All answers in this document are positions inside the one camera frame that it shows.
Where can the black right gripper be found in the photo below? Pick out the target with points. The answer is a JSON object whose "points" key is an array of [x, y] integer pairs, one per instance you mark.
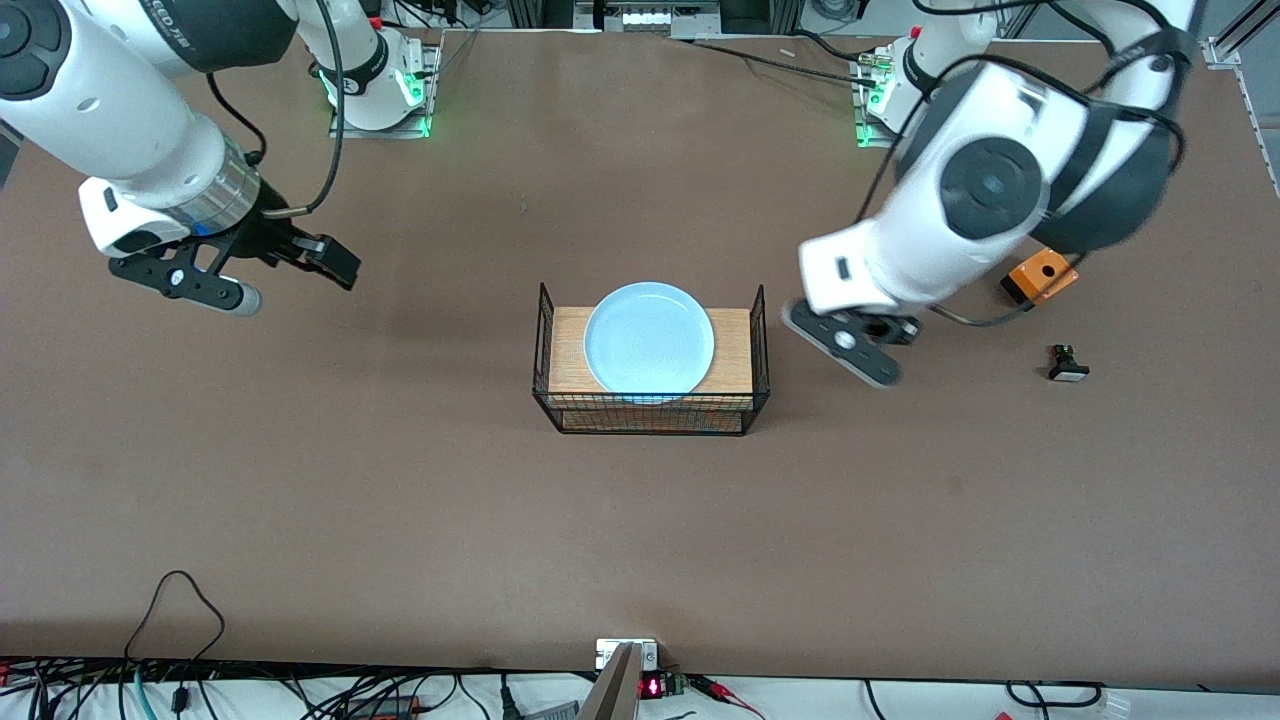
{"points": [[268, 233]]}

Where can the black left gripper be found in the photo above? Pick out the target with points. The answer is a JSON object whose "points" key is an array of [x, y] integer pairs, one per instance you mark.
{"points": [[893, 333]]}

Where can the light blue plate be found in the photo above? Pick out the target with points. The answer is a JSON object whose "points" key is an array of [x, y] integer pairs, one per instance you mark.
{"points": [[650, 340]]}

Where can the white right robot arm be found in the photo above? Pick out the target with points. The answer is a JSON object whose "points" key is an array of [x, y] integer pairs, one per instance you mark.
{"points": [[120, 120]]}

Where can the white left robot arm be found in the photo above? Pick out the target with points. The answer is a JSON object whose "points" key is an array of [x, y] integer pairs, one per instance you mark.
{"points": [[930, 250]]}

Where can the black square pushbutton white cap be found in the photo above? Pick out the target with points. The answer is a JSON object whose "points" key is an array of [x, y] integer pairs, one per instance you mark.
{"points": [[1068, 372]]}

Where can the wooden shelf board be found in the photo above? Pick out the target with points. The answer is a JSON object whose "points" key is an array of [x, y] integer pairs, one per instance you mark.
{"points": [[570, 350]]}

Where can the red display circuit board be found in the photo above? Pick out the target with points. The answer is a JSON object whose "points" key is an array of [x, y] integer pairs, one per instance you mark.
{"points": [[652, 687]]}

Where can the black power adapter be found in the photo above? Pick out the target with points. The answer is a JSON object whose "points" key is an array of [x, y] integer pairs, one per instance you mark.
{"points": [[385, 706]]}

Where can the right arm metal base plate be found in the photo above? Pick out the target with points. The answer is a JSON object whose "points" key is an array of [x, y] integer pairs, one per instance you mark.
{"points": [[400, 131]]}

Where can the orange switch enclosure box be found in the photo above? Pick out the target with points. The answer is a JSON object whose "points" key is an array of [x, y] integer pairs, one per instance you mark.
{"points": [[1032, 272]]}

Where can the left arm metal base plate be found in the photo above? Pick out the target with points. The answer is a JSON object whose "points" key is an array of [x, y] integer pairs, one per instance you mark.
{"points": [[870, 140]]}

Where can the metal frame white connector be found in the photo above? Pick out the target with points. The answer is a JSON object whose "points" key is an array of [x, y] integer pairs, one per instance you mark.
{"points": [[645, 18]]}

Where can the aluminium frame rail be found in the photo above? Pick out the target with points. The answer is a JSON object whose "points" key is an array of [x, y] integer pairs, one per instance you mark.
{"points": [[1222, 50]]}

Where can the white metal bracket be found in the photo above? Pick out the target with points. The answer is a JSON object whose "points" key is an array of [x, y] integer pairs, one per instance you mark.
{"points": [[605, 655]]}

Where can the grey camera pole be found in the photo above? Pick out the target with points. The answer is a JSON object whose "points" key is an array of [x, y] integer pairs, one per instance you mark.
{"points": [[615, 690]]}

